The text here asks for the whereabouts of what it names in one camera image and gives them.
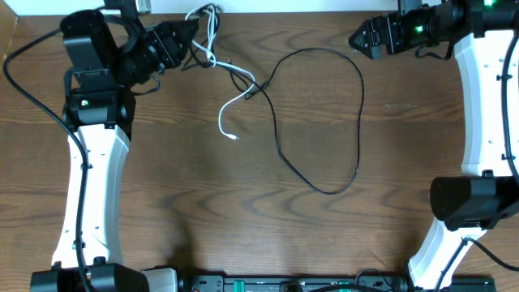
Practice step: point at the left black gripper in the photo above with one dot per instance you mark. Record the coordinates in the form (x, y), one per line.
(169, 45)

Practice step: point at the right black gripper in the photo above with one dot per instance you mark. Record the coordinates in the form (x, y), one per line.
(390, 24)

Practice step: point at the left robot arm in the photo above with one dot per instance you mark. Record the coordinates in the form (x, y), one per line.
(109, 54)

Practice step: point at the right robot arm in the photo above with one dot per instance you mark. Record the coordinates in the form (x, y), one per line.
(483, 37)

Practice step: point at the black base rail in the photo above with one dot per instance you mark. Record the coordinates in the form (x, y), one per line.
(365, 281)

